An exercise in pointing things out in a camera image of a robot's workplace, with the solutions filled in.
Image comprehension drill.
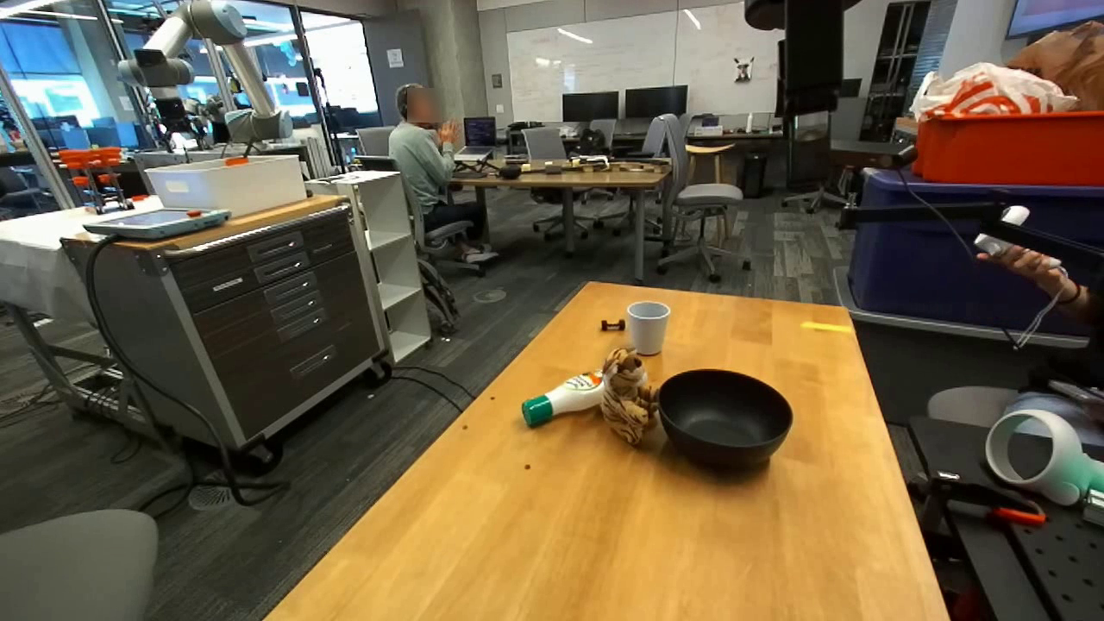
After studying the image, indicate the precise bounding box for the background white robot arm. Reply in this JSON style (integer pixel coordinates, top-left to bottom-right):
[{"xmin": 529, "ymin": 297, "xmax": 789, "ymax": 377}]
[{"xmin": 118, "ymin": 0, "xmax": 293, "ymax": 143}]

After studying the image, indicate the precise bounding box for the closed laptop on cabinet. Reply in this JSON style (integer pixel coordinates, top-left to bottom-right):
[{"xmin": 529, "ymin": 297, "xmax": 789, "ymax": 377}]
[{"xmin": 89, "ymin": 210, "xmax": 227, "ymax": 241}]

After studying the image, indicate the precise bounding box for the grey tool drawer cabinet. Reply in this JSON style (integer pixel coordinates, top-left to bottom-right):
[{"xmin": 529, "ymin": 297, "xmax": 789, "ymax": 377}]
[{"xmin": 92, "ymin": 194, "xmax": 390, "ymax": 448}]

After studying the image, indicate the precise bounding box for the white bottle green cap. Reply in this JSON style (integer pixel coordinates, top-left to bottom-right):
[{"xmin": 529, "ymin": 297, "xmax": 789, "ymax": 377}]
[{"xmin": 521, "ymin": 371, "xmax": 605, "ymax": 426}]

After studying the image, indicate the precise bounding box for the seated person in green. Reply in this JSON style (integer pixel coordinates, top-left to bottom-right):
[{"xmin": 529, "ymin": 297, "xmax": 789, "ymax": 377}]
[{"xmin": 390, "ymin": 81, "xmax": 485, "ymax": 241}]

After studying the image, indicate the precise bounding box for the wooden office desk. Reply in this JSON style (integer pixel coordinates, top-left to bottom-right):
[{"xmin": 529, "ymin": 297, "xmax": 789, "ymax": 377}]
[{"xmin": 454, "ymin": 161, "xmax": 670, "ymax": 284}]

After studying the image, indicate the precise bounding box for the white shelving unit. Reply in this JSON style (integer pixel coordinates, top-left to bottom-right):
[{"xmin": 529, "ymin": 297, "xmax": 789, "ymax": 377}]
[{"xmin": 335, "ymin": 168, "xmax": 431, "ymax": 362}]

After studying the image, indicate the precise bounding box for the black bowl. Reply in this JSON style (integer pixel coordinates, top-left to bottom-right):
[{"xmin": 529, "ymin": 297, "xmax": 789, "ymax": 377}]
[{"xmin": 659, "ymin": 368, "xmax": 794, "ymax": 472}]

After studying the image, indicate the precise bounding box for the blue storage tote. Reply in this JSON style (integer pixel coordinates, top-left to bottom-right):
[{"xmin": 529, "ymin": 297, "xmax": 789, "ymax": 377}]
[{"xmin": 847, "ymin": 168, "xmax": 1104, "ymax": 327}]

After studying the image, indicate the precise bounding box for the tan plush giraffe toy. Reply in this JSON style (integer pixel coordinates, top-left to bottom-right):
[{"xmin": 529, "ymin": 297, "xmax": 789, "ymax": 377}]
[{"xmin": 599, "ymin": 346, "xmax": 659, "ymax": 444}]

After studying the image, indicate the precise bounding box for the white paper cup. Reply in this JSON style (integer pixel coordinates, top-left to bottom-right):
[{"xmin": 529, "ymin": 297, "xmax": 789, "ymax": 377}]
[{"xmin": 624, "ymin": 299, "xmax": 670, "ymax": 354}]

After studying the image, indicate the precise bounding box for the orange plastic bin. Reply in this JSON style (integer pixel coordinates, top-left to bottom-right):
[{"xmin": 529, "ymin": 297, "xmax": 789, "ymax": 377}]
[{"xmin": 913, "ymin": 111, "xmax": 1104, "ymax": 185}]

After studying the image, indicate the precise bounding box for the grey office chair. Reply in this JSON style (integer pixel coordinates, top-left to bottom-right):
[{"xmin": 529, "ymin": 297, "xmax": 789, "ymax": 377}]
[{"xmin": 651, "ymin": 111, "xmax": 753, "ymax": 287}]

